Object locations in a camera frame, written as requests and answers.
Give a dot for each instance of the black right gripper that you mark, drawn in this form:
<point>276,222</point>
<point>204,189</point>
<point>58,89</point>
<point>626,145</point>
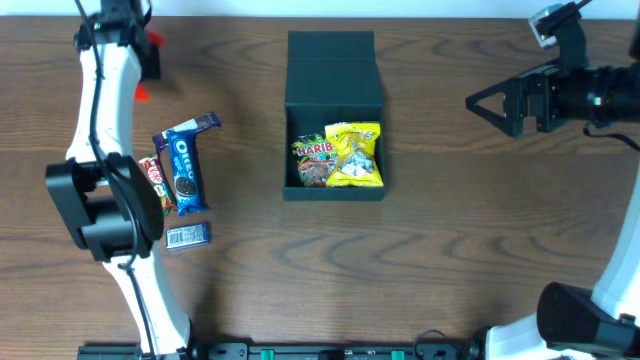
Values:
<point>530,103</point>

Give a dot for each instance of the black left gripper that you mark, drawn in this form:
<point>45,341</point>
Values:
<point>155,63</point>

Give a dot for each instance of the red Hacks candy bag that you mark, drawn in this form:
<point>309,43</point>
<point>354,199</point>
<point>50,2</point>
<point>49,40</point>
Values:
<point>155,39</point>

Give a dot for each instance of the yellow candy bag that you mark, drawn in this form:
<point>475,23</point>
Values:
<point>355,144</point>

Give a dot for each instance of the Haribo gummy bag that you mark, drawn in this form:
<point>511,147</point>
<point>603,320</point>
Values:
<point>316,158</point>

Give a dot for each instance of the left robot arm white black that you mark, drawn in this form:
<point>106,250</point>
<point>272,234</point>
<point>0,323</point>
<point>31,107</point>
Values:
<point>108,206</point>

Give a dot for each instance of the blue Oreo pack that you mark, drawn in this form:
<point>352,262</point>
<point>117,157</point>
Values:
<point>185,168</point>

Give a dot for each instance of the KitKat bar red green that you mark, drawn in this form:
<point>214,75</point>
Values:
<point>154,171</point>

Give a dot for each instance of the small blue barcode packet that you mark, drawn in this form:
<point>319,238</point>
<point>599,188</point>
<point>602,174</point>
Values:
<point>187,236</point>

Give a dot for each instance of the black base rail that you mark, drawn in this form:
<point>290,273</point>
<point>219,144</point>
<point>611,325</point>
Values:
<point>439,350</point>

